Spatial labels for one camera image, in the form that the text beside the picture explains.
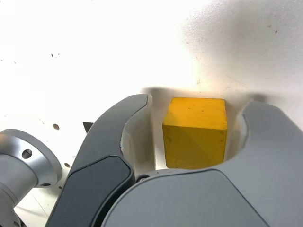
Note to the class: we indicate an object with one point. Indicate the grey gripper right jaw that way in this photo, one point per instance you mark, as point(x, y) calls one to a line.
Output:
point(213, 201)

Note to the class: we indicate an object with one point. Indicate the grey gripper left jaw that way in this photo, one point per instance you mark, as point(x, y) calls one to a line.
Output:
point(94, 170)

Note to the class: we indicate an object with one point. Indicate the yellow cube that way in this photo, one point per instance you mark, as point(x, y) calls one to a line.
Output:
point(194, 132)

